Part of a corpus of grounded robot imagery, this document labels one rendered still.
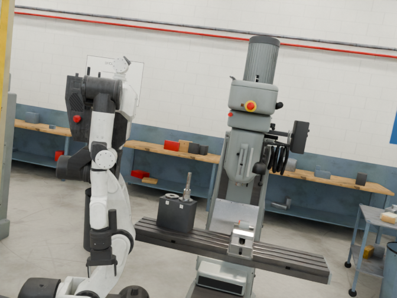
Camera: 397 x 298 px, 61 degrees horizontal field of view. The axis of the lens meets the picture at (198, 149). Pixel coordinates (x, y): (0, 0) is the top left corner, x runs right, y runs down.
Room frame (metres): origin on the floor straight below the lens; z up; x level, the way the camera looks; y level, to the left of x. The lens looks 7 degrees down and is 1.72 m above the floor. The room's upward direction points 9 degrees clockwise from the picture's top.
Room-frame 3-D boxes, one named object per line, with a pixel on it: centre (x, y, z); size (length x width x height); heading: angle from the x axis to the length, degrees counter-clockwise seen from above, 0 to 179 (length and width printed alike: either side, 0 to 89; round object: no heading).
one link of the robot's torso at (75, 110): (1.58, 0.48, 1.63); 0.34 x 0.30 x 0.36; 8
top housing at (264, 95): (2.02, -0.28, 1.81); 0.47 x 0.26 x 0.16; 170
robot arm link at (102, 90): (1.36, 0.42, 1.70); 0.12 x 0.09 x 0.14; 98
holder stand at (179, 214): (2.12, 0.08, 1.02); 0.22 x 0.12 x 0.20; 70
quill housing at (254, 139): (2.01, -0.28, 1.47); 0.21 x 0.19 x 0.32; 80
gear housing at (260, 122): (2.05, -0.29, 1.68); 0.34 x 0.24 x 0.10; 170
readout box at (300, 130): (2.25, -0.66, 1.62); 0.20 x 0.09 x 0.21; 170
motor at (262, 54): (2.26, -0.32, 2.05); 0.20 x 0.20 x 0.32
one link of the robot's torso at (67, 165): (1.57, 0.50, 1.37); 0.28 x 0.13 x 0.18; 98
